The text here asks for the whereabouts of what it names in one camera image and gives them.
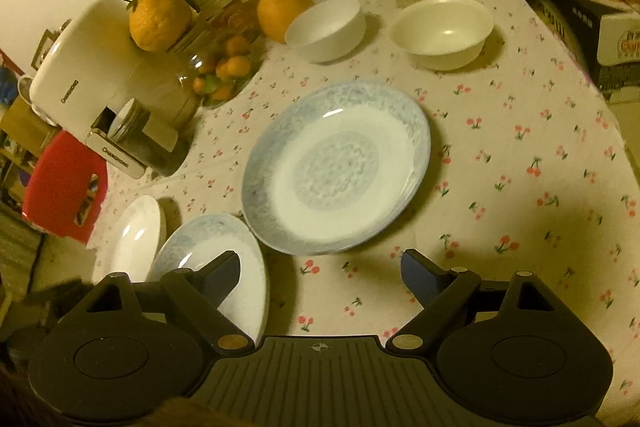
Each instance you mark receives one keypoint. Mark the dark tea jar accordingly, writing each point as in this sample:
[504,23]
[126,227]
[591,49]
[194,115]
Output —
[148,138]

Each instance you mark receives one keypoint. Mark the white bowl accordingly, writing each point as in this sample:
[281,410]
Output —
[327,31]

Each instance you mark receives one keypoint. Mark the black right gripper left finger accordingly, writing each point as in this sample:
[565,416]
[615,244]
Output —
[194,298]

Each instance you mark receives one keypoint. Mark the red plastic stool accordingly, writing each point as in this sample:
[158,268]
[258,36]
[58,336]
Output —
[66,190]

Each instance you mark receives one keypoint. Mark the large orange with leaves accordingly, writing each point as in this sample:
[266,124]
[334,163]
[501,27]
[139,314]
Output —
[156,25]

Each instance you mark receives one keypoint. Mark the large orange citrus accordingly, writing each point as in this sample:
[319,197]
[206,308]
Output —
[276,16]

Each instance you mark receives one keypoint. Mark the black white cardboard box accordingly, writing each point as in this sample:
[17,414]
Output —
[603,40]

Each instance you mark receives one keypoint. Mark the cherry print tablecloth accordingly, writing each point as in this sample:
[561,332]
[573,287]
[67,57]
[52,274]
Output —
[528,172]

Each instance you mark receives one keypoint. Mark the large blue patterned plate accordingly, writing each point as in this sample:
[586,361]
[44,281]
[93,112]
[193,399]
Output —
[335,168]

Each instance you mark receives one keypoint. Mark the white appliance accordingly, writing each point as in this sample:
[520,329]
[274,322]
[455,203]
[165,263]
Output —
[93,70]

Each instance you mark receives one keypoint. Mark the glass jar of kumquats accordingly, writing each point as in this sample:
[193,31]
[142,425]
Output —
[219,53]

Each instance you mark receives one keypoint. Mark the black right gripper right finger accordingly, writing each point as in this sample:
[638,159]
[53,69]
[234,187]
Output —
[446,300]

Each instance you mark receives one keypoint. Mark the small white plate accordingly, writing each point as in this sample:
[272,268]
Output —
[133,242]

